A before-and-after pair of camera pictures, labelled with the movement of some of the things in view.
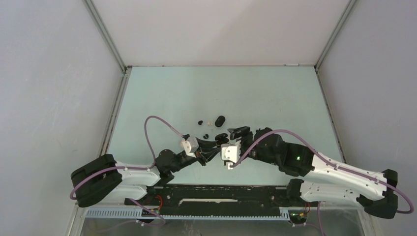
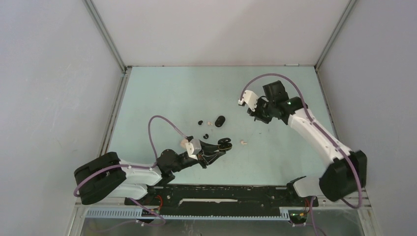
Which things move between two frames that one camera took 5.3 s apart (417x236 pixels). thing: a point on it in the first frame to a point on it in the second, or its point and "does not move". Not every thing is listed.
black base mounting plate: [214, 197] does not move
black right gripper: [244, 132] to [256, 114]
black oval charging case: [220, 121] does not move
